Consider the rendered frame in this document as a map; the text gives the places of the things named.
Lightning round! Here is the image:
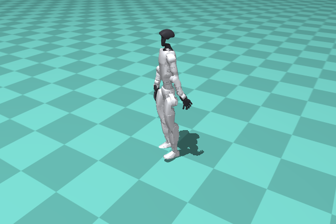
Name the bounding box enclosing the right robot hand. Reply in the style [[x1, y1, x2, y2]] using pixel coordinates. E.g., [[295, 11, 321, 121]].
[[154, 84, 160, 101]]

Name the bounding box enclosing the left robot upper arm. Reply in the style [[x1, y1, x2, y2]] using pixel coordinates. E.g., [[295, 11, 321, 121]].
[[166, 53, 179, 83]]

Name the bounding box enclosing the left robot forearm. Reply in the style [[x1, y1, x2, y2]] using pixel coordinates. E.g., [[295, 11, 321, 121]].
[[173, 77, 186, 100]]

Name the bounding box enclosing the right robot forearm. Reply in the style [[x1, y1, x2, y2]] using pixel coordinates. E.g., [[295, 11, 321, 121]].
[[153, 71, 161, 88]]

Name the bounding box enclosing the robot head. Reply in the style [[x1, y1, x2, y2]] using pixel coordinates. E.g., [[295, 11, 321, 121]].
[[159, 29, 175, 51]]

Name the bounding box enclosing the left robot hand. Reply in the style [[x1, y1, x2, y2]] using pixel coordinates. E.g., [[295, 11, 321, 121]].
[[180, 97, 192, 110]]

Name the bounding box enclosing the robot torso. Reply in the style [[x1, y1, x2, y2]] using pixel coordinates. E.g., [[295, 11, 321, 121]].
[[159, 47, 176, 99]]

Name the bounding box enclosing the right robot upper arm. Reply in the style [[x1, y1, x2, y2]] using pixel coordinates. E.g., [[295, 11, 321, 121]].
[[156, 48, 162, 73]]

